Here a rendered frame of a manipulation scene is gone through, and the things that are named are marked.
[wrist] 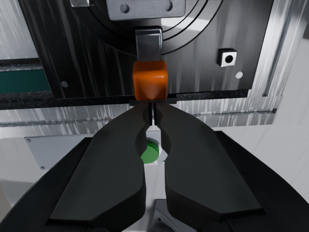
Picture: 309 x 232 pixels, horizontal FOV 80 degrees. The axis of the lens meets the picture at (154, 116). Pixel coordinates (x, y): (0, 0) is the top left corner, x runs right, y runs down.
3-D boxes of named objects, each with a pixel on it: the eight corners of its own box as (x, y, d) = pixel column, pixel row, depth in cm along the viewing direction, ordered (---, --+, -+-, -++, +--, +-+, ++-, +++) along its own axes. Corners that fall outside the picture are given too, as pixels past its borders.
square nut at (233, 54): (231, 63, 21) (235, 66, 20) (217, 64, 21) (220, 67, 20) (234, 48, 20) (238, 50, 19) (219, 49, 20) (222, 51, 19)
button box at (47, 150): (166, 141, 35) (168, 165, 30) (55, 146, 35) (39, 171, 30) (165, 108, 32) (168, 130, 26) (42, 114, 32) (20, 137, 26)
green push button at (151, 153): (159, 154, 30) (159, 164, 28) (134, 155, 30) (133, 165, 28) (158, 135, 28) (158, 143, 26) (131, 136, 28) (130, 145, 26)
